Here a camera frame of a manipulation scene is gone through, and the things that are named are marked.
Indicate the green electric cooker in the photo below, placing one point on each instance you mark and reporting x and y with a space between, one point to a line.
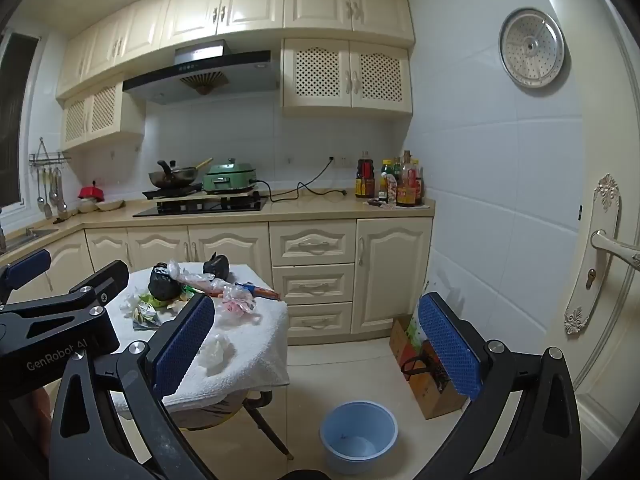
230 177

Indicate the cream wall cabinets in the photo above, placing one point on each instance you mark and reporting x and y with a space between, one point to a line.
250 0

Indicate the dark window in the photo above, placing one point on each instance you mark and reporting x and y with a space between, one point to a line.
15 120

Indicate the black wok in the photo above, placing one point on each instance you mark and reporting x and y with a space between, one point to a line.
172 176

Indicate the cream cabinet drawer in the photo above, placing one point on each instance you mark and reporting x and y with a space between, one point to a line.
318 320
313 285
312 242

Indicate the cream base cabinets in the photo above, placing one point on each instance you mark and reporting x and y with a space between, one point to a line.
395 270

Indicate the blue plastic bin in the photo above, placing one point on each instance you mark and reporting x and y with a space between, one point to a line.
357 440

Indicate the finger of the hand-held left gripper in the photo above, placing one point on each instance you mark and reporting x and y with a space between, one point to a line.
102 280
27 268

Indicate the black plastic bag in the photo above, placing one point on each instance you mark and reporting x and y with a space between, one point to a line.
162 287
218 266

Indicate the group of condiment bottles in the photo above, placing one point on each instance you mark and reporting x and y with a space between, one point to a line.
407 185

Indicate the steel spoon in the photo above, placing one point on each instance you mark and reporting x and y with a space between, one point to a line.
61 204

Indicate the clear pink plastic wrap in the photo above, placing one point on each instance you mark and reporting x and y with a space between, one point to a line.
237 305

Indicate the orange blue snack wrapper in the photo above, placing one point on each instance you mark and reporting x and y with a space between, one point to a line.
260 291

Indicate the green white carton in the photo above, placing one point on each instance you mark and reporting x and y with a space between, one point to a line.
415 332

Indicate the small white crumpled tissue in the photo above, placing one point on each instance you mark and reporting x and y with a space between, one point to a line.
130 305

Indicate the silver foil packet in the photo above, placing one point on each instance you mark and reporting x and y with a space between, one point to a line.
145 320

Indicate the green yellow snack packet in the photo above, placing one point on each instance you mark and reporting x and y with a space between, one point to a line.
160 302

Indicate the red pot lid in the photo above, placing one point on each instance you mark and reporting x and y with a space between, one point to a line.
91 191

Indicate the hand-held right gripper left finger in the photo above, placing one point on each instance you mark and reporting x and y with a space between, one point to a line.
185 345

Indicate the brown cardboard box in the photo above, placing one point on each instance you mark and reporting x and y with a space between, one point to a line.
435 402

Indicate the small black-legged table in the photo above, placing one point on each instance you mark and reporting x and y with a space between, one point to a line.
215 410

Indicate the steel ladle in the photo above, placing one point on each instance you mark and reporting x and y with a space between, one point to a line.
40 199

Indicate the person's left forearm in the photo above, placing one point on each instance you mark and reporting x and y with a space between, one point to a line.
40 420

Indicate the cream lattice-door cabinet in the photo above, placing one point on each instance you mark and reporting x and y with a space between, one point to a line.
347 80
100 115

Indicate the clear plastic bag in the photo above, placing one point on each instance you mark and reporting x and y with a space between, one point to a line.
187 277

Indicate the cream door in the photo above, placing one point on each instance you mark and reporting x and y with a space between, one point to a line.
615 125

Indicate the steel spatula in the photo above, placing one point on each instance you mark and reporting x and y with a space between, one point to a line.
48 210

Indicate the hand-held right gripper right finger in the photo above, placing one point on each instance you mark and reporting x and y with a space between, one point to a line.
450 345

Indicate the steel utensil rack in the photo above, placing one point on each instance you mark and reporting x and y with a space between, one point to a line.
47 159

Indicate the steel range hood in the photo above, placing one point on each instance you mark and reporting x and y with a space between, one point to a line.
200 80

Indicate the black gas stove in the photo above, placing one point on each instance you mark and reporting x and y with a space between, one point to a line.
200 207

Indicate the red-sided cardboard box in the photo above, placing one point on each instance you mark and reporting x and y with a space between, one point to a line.
399 340

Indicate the steel sink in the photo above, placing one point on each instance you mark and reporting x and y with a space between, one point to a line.
30 237

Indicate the white bowl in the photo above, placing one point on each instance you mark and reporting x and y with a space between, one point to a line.
87 206
110 205

